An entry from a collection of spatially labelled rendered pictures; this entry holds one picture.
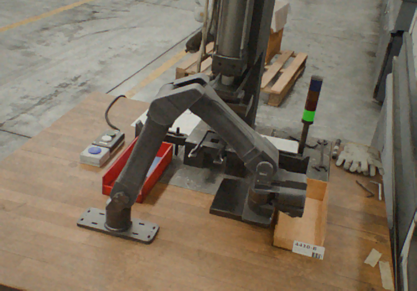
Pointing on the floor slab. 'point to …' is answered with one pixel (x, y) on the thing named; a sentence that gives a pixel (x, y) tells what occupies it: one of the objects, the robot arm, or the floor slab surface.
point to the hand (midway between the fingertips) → (256, 217)
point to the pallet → (278, 89)
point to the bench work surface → (166, 224)
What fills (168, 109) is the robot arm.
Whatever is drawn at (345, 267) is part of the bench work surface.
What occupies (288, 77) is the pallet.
